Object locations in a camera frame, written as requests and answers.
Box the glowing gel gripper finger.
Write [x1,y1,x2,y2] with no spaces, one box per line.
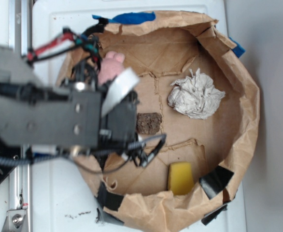
[101,68,140,117]

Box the crumpled white paper ball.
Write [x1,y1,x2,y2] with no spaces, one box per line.
[168,68,226,120]

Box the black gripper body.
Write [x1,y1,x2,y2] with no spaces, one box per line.
[69,80,137,150]

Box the brown paper bag tray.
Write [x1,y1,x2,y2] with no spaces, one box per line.
[81,11,260,232]

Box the metal corner bracket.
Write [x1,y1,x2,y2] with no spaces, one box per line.
[1,209,29,232]

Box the yellow sponge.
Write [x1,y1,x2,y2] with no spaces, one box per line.
[168,162,194,195]

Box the aluminium frame rail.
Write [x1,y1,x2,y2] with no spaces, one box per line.
[9,0,34,232]

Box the pink plush bunny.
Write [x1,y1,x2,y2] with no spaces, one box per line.
[98,51,125,85]

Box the brown rock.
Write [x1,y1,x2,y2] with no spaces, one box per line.
[136,113,162,135]

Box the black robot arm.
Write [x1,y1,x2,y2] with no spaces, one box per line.
[0,46,139,149]

